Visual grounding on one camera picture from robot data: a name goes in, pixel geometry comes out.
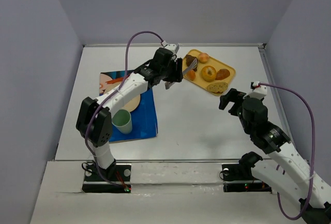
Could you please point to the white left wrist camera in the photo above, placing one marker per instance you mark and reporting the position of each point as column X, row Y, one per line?
column 174, row 48

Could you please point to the round peach bun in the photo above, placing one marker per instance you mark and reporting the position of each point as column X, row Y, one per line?
column 203, row 58

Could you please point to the blue patterned placemat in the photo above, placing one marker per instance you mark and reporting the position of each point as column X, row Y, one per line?
column 144, row 118

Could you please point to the metal tongs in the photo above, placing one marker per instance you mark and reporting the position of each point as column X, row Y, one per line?
column 192, row 65

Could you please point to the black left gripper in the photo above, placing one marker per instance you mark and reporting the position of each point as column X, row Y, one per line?
column 177, row 70

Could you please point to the green cup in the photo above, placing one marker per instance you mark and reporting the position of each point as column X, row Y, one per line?
column 122, row 121

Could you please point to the sugared round bun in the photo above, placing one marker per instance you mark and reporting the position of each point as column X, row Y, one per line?
column 190, row 75

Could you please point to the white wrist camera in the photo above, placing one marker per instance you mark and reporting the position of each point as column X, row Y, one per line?
column 258, row 91
column 174, row 48

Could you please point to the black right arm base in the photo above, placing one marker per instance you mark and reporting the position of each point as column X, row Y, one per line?
column 245, row 180

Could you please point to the beige plate with branch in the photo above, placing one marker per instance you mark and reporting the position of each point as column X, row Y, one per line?
column 132, row 104

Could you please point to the dark brown chocolate bread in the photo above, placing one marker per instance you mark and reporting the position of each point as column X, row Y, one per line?
column 189, row 60

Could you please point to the yellow glazed donut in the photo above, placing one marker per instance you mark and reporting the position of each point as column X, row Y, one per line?
column 208, row 73

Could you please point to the yellow tray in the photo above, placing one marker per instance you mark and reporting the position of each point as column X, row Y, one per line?
column 212, row 62

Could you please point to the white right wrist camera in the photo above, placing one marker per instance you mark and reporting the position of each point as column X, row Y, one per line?
column 258, row 91

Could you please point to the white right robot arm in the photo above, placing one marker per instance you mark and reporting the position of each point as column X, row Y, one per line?
column 298, row 182

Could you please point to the seeded bread slice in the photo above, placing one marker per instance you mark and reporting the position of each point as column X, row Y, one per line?
column 217, row 88

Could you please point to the brown glazed roll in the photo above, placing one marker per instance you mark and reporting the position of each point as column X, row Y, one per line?
column 222, row 74

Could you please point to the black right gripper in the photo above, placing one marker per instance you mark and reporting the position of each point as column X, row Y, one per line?
column 235, row 100

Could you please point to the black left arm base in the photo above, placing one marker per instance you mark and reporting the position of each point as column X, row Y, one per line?
column 115, row 179

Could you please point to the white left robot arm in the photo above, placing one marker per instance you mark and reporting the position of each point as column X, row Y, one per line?
column 94, row 121

